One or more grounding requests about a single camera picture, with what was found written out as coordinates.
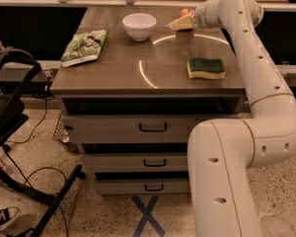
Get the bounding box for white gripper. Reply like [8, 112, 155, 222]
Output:
[169, 0, 223, 31]

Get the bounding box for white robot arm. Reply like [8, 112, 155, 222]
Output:
[187, 0, 296, 237]

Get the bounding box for black floor cable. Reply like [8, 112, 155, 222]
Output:
[3, 82, 70, 237]

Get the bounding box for blue tape cross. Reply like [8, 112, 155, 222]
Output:
[132, 196, 165, 237]

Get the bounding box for grey drawer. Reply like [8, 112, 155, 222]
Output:
[94, 179, 189, 196]
[62, 115, 235, 144]
[82, 153, 187, 173]

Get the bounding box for green yellow sponge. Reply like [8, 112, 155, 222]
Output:
[186, 57, 225, 80]

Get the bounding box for green jalapeno chip bag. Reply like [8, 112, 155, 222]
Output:
[61, 30, 109, 67]

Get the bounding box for top grey drawer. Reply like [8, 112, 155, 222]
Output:
[62, 115, 235, 144]

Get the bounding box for white ceramic bowl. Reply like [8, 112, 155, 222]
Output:
[122, 13, 157, 41]

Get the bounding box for grey drawer cabinet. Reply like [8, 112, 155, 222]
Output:
[51, 7, 245, 183]

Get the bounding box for wire mesh basket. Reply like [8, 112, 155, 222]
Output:
[53, 116, 79, 154]

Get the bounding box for black metal stand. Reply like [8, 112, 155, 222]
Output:
[0, 46, 85, 237]

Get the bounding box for bottom grey drawer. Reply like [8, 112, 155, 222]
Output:
[94, 179, 189, 196]

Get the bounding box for middle grey drawer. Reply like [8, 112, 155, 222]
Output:
[82, 153, 187, 173]

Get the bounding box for red apple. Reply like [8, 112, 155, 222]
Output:
[178, 8, 194, 18]

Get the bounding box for black white sneaker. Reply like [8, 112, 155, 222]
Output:
[0, 206, 21, 230]

